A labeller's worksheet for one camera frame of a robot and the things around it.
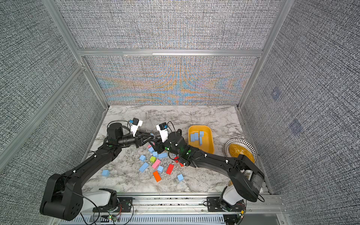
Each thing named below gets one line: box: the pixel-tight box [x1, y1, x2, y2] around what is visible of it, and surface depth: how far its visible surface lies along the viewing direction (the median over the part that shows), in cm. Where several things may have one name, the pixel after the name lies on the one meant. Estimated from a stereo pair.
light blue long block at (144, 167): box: [138, 162, 150, 173], surface depth 87 cm
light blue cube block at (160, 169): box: [157, 165, 165, 173], surface depth 85 cm
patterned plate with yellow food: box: [224, 138, 257, 164], surface depth 94 cm
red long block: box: [165, 163, 175, 175], surface depth 88 cm
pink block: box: [151, 158, 162, 170], surface depth 89 cm
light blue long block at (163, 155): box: [157, 151, 169, 159], surface depth 92 cm
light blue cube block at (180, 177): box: [177, 173, 184, 182], surface depth 83 cm
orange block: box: [152, 170, 162, 183], surface depth 85 cm
